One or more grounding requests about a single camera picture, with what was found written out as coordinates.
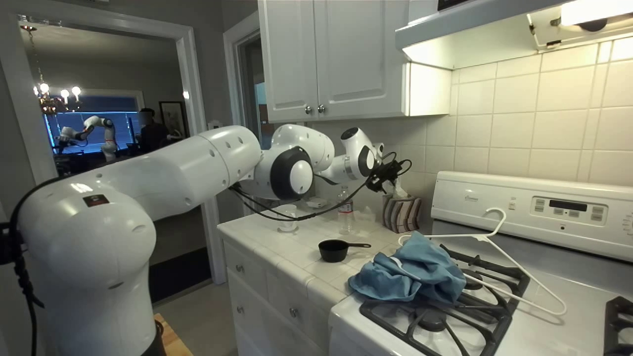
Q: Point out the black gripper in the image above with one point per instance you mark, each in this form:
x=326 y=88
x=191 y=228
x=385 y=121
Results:
x=385 y=175

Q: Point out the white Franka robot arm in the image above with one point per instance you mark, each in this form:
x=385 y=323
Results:
x=165 y=171

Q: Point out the clear plastic water bottle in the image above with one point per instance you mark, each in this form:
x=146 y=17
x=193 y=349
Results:
x=347 y=220

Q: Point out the black measuring cup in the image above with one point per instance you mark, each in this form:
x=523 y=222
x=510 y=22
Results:
x=334 y=250

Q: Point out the silver cabinet knob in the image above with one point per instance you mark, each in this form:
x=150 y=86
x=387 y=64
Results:
x=308 y=110
x=322 y=108

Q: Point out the blue cloth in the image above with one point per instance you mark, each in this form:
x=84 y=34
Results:
x=413 y=274

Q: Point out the white mug blue flowers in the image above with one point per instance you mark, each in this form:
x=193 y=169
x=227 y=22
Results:
x=288 y=226

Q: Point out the white upper cabinet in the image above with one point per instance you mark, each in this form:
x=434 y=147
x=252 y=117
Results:
x=357 y=52

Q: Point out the white cabinet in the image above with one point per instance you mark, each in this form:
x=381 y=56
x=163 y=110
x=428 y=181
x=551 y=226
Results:
x=264 y=297
x=357 y=52

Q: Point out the drawer knob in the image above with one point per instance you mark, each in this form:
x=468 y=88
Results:
x=239 y=268
x=296 y=311
x=241 y=307

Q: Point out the white lower cabinet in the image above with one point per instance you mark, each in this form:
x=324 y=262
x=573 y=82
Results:
x=264 y=297

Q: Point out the white range hood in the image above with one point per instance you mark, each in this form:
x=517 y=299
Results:
x=476 y=26

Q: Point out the black stove grate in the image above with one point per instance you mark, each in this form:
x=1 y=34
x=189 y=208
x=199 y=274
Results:
x=620 y=329
x=488 y=317

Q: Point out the white gas stove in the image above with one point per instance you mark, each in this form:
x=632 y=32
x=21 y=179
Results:
x=561 y=297

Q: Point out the person in dark clothes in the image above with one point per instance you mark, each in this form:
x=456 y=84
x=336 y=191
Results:
x=152 y=131

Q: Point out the wooden board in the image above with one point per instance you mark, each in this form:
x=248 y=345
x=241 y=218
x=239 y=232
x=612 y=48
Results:
x=173 y=337

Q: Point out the chandelier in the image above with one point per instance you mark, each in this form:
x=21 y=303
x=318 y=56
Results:
x=57 y=92

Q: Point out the wall thermostat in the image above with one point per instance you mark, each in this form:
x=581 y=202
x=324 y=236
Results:
x=217 y=123

